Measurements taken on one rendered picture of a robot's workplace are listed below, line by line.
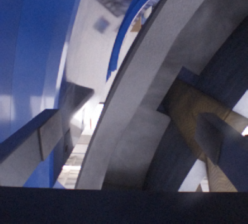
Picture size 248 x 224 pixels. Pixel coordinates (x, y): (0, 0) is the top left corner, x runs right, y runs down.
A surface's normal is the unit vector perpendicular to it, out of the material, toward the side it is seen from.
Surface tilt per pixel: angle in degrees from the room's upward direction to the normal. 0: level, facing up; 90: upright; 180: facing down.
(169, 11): 90
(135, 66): 90
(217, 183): 83
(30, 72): 90
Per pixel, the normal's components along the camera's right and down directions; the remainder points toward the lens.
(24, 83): -0.03, 0.28
